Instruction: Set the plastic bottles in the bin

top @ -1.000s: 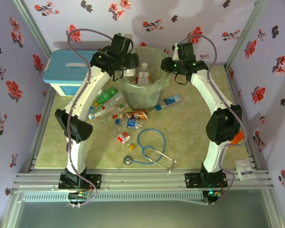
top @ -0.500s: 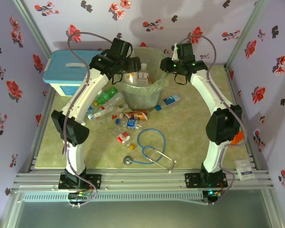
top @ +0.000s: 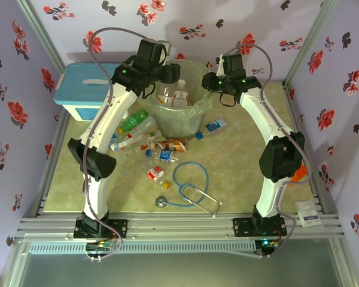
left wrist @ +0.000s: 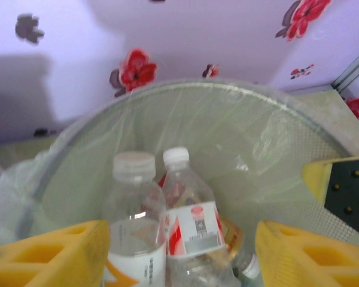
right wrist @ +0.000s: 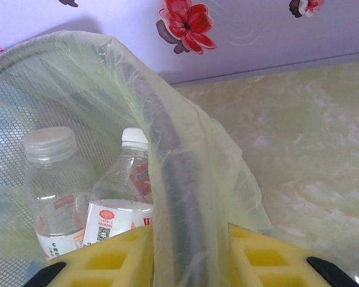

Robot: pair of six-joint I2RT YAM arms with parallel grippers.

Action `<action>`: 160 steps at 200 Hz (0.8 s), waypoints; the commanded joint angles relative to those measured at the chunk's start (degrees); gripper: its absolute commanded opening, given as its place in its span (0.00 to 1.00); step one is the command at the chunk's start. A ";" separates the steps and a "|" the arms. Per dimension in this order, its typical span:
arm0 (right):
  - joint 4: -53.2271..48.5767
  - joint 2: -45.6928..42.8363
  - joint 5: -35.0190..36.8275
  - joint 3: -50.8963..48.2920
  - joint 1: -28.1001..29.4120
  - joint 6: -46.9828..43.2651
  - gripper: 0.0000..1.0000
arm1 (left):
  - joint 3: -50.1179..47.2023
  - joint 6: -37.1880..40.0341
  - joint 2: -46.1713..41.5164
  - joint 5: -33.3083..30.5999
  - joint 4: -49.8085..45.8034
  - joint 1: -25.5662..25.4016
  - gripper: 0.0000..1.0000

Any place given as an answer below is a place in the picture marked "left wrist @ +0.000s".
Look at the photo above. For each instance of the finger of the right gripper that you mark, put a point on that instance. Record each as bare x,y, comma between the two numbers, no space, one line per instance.
347,191

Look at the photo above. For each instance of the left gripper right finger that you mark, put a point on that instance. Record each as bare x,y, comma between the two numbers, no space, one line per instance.
275,248

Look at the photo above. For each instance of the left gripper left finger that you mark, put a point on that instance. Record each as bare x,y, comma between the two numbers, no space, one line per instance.
86,239

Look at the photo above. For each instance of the gold label plastic bottle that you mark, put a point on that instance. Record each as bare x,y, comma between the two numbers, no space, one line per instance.
233,236

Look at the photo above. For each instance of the large orange label bottle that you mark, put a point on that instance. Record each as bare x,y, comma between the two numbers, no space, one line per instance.
134,239

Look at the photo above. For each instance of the red white label bottle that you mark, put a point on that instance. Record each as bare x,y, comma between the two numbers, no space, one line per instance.
194,221

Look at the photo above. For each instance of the metal mesh waste bin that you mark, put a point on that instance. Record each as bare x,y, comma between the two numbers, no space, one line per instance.
317,140

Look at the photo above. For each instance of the mesh trash bin with liner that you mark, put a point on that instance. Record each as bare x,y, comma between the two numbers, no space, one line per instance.
197,119

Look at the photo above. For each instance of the aluminium frame post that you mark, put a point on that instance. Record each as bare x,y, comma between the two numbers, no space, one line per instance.
351,74

